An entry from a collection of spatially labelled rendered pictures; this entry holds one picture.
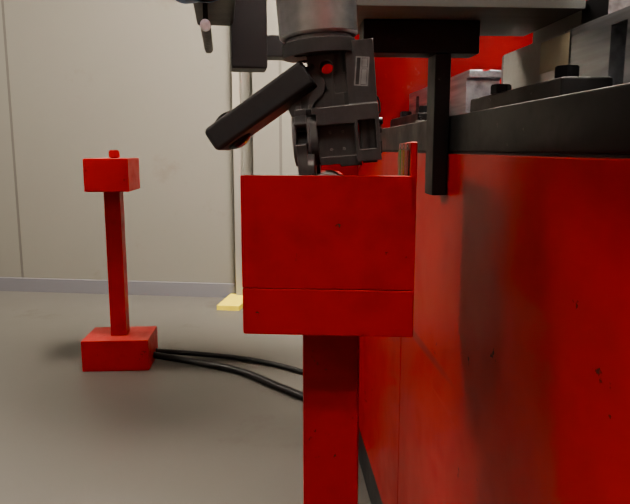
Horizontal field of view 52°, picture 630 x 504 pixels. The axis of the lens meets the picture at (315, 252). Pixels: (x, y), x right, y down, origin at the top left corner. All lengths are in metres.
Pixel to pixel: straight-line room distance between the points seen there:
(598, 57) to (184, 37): 3.11
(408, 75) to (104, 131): 2.43
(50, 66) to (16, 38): 0.25
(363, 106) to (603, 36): 0.28
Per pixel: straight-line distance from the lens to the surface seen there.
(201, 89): 3.65
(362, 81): 0.62
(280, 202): 0.59
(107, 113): 3.84
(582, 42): 0.80
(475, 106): 0.96
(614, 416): 0.48
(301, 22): 0.61
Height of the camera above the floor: 0.83
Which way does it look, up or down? 9 degrees down
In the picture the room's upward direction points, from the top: straight up
